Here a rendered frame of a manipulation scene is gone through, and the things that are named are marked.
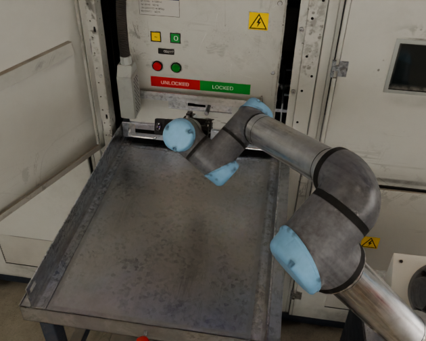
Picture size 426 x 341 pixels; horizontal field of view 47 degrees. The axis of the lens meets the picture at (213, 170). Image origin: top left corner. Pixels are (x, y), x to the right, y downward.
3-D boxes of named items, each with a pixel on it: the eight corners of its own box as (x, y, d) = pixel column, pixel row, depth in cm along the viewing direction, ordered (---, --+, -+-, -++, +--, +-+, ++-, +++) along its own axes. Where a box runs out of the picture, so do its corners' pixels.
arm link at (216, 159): (251, 153, 113) (216, 122, 113) (220, 189, 113) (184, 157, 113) (248, 155, 121) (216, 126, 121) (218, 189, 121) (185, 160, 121)
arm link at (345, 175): (395, 155, 78) (241, 86, 117) (351, 206, 77) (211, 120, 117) (420, 193, 84) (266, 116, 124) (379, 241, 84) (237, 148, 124)
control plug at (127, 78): (135, 120, 152) (130, 68, 142) (120, 118, 153) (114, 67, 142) (142, 107, 158) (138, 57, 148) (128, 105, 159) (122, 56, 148)
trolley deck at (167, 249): (277, 358, 112) (280, 343, 108) (24, 319, 119) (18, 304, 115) (287, 177, 165) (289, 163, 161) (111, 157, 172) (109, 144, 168)
